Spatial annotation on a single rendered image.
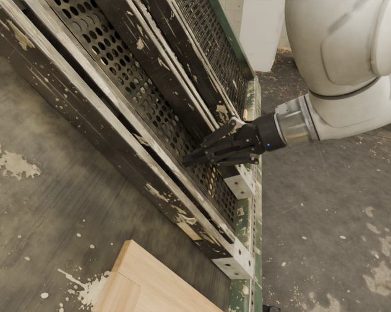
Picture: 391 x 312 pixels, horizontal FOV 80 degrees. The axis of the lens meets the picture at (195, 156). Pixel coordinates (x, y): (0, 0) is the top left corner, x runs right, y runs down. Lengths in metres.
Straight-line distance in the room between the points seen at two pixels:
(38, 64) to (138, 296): 0.40
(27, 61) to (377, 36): 0.43
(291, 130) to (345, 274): 1.63
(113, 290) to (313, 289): 1.56
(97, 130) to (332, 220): 1.99
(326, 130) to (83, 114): 0.40
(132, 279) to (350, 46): 0.45
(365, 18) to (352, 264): 1.85
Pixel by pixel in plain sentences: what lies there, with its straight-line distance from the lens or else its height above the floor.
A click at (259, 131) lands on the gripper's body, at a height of 1.36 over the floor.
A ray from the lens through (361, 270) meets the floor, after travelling 2.07.
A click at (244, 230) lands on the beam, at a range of 0.85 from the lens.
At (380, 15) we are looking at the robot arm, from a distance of 0.32.
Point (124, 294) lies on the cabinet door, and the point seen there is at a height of 1.21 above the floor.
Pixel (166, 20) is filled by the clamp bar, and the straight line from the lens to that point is 0.87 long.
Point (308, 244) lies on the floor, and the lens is 1.99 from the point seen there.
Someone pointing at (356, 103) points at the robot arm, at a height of 1.45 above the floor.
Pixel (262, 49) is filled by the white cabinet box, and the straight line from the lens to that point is 4.28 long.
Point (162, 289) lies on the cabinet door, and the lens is 0.51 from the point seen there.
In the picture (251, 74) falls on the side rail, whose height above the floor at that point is 0.93.
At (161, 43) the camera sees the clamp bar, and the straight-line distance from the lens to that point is 0.68.
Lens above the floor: 1.62
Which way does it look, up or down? 42 degrees down
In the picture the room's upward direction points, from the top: straight up
